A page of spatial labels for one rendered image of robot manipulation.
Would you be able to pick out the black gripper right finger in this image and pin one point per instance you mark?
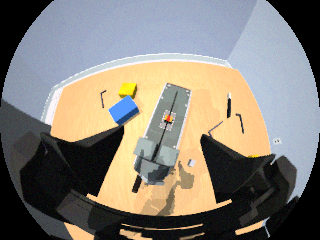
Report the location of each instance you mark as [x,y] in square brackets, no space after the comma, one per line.
[229,170]

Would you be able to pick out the blue rectangular block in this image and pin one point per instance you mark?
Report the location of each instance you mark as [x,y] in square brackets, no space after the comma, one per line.
[123,110]

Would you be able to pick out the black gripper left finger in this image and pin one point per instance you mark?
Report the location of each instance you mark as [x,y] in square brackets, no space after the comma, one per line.
[88,159]

